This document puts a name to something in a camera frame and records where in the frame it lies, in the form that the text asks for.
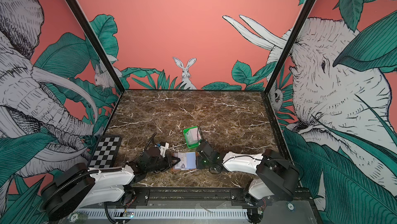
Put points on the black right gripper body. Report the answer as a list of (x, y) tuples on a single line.
[(202, 164)]

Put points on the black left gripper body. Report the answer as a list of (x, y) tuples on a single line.
[(163, 164)]

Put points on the brown leather card holder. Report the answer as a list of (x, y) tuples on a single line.
[(188, 161)]

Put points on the green plastic tray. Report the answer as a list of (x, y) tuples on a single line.
[(191, 146)]

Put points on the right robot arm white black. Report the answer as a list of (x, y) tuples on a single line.
[(276, 177)]

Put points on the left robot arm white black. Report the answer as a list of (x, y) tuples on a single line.
[(82, 186)]

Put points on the stack of credit cards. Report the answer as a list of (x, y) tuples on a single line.
[(193, 136)]

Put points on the black white checkerboard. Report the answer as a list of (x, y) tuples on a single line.
[(105, 152)]

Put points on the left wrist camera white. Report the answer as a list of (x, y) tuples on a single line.
[(163, 146)]

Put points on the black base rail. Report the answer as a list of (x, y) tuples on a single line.
[(141, 196)]

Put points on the white slotted cable duct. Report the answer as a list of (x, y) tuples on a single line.
[(177, 213)]

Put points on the left black frame post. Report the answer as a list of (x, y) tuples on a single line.
[(93, 38)]

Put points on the black frame post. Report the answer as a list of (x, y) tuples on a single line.
[(304, 13), (93, 38)]

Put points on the right black frame post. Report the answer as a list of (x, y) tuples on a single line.
[(304, 13)]

